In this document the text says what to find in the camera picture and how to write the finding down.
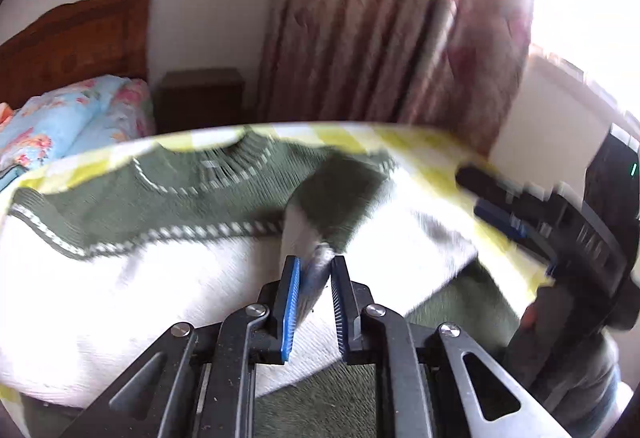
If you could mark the person's right forearm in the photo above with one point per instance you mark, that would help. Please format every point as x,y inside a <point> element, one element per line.
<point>565,348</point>

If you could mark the blue floral quilt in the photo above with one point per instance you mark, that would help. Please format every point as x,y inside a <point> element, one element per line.
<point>80,118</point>

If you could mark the wide carved wooden headboard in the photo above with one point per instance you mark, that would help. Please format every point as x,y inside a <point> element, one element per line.
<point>75,43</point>

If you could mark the green and white knit sweater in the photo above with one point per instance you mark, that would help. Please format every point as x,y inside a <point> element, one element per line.
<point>150,278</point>

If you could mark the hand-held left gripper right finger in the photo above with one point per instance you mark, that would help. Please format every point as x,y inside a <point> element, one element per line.
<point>339,318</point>

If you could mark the pink floral curtain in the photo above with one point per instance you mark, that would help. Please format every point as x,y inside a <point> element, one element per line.
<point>380,18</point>

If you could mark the yellow white checked tablecloth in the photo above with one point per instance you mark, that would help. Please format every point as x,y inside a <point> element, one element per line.
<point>440,153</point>

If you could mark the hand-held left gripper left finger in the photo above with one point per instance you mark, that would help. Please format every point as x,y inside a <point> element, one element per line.
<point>290,313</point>

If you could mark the pink floral pillow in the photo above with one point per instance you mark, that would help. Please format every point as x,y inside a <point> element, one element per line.
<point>4,113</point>

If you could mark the dark wooden nightstand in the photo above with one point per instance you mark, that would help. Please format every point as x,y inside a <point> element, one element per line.
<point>200,100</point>

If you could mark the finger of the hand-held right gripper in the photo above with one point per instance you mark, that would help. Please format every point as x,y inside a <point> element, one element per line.
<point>495,185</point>
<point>505,220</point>

